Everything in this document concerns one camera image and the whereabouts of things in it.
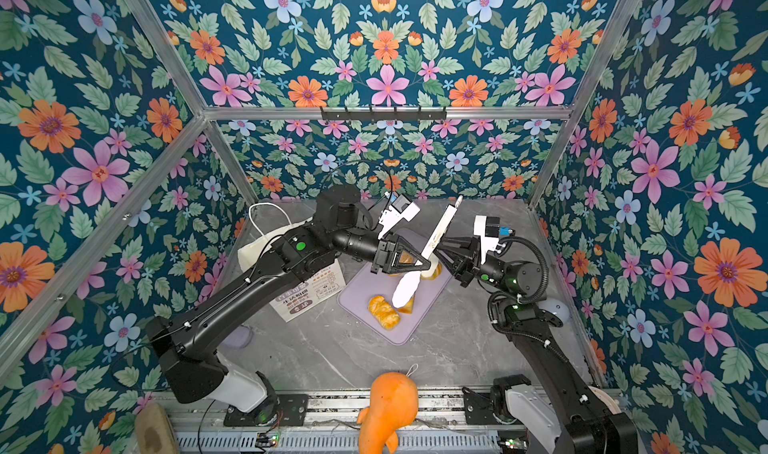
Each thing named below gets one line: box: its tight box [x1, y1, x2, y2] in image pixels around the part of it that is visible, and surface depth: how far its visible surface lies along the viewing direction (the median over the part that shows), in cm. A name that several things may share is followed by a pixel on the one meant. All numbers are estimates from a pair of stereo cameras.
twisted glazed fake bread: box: [368, 295, 401, 330], surface depth 88 cm
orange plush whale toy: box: [356, 372, 419, 454], surface depth 69 cm
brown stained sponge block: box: [135, 402, 178, 454], surface depth 70 cm
